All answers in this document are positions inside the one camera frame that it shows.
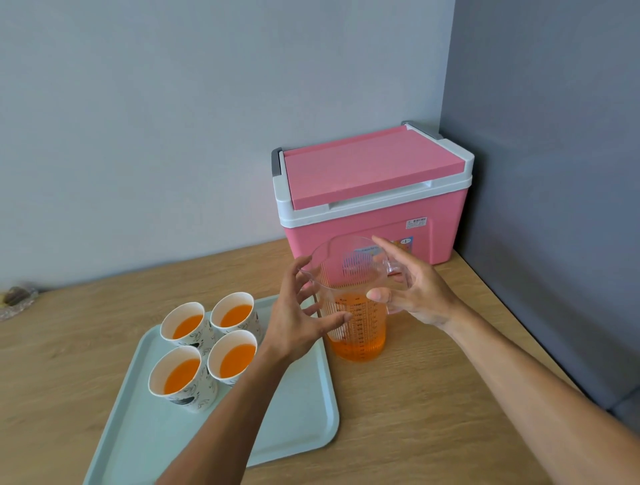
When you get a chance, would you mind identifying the pink cooler box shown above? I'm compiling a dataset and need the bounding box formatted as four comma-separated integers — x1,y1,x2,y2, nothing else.
271,120,475,266

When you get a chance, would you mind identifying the glass dish with sweets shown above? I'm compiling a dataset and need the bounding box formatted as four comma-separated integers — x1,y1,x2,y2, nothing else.
0,283,40,321

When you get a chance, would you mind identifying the white printed paper cup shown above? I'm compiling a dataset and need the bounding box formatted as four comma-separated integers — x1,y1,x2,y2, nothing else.
147,345,219,414
159,301,209,349
207,329,259,386
209,292,263,342

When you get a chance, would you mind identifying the person's right forearm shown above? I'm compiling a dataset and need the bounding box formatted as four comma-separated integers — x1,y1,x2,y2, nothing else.
445,304,640,485

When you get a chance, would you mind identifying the person's left hand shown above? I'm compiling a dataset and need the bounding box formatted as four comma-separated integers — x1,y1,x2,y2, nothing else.
259,255,353,366

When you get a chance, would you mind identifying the clear plastic measuring jug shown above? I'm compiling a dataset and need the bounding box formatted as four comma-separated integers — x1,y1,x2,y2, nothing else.
299,235,409,363

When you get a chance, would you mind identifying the light green plastic tray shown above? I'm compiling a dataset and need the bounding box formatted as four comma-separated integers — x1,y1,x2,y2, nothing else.
83,294,341,485

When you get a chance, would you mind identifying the person's right hand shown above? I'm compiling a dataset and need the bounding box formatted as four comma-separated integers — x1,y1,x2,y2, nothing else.
366,235,466,330

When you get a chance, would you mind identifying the person's left forearm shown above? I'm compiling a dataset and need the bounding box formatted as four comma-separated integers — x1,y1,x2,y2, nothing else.
157,349,291,485

